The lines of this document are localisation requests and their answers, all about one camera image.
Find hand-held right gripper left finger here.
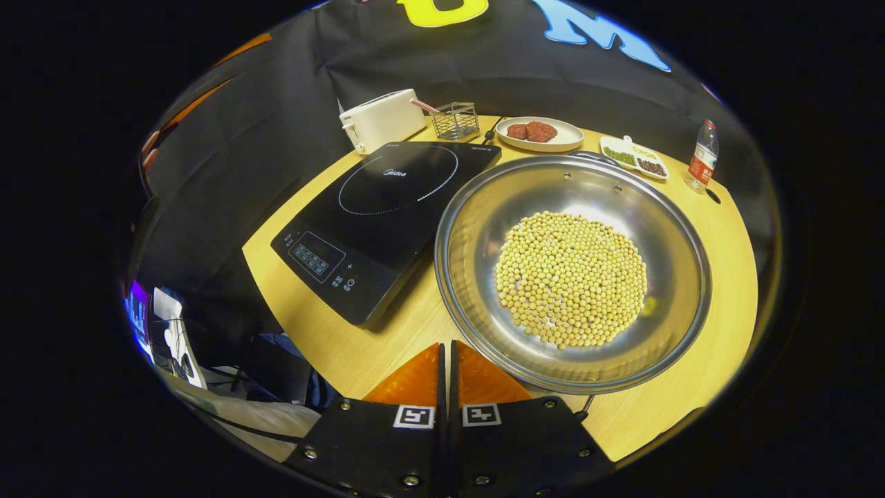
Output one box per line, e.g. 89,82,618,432
287,342,447,498

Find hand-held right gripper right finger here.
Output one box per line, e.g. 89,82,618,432
449,339,616,498

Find stainless steel pot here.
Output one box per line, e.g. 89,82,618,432
434,151,713,421

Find black induction cooktop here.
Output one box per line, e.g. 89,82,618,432
271,142,502,328

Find pile of soybeans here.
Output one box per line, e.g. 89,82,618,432
495,211,649,350

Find white cluttered side desk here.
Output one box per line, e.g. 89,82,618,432
151,287,208,389

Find lit computer screen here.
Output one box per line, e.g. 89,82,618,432
127,280,151,347

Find white round plate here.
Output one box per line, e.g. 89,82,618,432
496,116,585,153

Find white divided dish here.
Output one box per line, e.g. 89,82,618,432
599,135,670,182

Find white toaster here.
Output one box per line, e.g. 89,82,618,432
339,89,428,155

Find clear plastic water bottle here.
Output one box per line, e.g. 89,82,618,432
684,119,720,193

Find metal wire basket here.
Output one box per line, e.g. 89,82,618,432
432,102,480,142

